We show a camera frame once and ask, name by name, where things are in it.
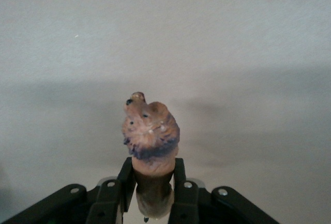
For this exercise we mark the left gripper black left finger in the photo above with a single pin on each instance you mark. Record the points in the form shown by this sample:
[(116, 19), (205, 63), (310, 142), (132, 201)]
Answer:
[(103, 203)]

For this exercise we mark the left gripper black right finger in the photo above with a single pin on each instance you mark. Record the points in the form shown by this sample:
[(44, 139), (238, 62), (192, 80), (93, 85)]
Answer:
[(191, 203)]

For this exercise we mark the brown lion statue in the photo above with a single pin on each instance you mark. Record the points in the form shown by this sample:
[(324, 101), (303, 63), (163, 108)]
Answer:
[(152, 131)]

